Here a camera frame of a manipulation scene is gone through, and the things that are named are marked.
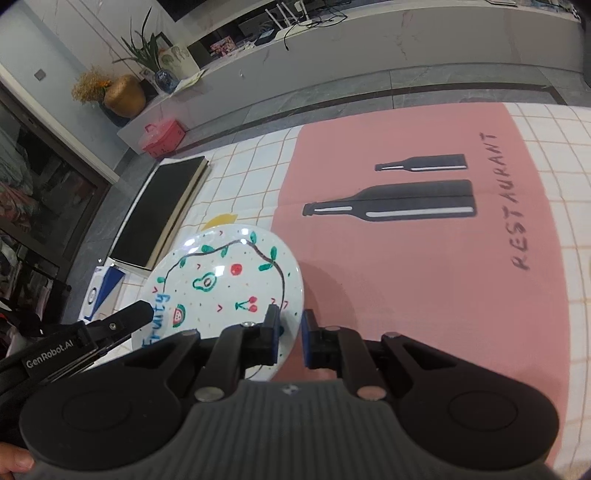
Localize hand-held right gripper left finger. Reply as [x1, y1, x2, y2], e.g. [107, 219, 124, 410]
[121, 305, 282, 402]

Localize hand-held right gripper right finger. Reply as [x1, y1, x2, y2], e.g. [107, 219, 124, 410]
[300, 309, 462, 401]

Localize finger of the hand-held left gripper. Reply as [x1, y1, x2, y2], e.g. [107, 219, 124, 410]
[85, 300, 155, 356]

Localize white fruit painted plate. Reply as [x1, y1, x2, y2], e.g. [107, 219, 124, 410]
[131, 224, 305, 381]

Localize person's left hand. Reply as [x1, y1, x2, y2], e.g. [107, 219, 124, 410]
[0, 442, 35, 474]

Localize blue and white box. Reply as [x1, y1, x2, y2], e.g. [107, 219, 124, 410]
[79, 265, 126, 324]

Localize black book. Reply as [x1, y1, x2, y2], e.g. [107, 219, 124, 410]
[107, 156, 211, 271]

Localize pink checked printed tablecloth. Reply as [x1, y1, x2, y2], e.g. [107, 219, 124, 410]
[78, 102, 591, 476]

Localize pink plastic box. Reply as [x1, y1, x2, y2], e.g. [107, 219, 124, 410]
[139, 119, 186, 158]

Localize gold round vase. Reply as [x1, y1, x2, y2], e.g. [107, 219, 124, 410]
[104, 75, 146, 118]

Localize dried yellow flowers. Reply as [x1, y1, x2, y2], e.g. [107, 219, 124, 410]
[71, 67, 114, 104]

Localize blue glass vase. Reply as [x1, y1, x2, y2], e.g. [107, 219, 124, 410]
[154, 69, 180, 93]

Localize open paper booklet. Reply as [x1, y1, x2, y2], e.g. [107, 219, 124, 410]
[173, 69, 208, 90]

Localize white leaf print card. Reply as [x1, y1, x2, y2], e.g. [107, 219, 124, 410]
[159, 44, 201, 81]

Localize green leafy plant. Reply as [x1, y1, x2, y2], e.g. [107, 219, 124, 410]
[113, 7, 162, 75]

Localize grey marble low cabinet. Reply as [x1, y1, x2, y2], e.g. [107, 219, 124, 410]
[116, 0, 585, 160]

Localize white router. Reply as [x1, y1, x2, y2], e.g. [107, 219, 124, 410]
[265, 0, 319, 27]

